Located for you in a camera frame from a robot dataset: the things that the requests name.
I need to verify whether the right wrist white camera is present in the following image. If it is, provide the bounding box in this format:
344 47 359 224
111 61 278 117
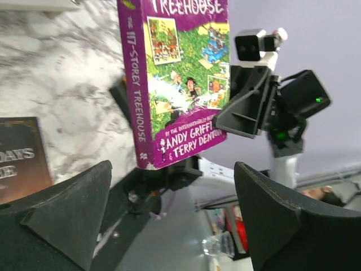
234 28 288 71

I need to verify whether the thin dark patterned book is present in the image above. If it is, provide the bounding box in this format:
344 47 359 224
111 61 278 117
1 117 52 204

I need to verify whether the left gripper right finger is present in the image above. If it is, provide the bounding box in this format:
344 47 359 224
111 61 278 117
234 162 360 271

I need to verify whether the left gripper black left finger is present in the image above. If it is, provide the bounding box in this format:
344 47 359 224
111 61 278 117
1 160 112 271

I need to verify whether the purple 117-Storey Treehouse book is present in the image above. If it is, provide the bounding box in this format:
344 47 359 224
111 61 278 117
117 0 230 169

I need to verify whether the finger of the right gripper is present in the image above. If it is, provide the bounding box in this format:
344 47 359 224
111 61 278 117
109 78 131 124

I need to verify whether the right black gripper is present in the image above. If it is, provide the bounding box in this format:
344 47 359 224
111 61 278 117
213 65 331 152

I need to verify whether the white two-tier wooden shelf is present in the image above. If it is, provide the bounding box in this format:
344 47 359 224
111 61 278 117
0 0 83 12

